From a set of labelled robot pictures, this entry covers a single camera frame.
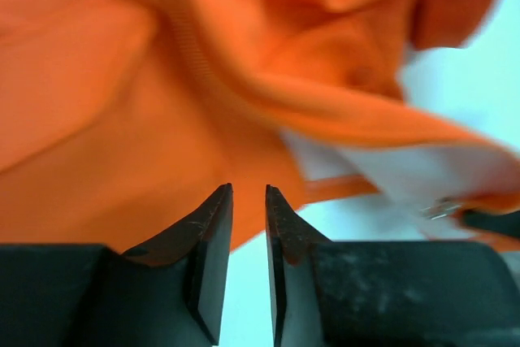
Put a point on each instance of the orange zip-up jacket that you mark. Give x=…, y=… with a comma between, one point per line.
x=119, y=117

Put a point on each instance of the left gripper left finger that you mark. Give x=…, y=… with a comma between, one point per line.
x=166, y=291

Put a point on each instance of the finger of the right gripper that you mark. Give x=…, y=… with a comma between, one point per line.
x=506, y=225

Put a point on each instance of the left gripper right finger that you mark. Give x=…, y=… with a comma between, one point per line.
x=384, y=293

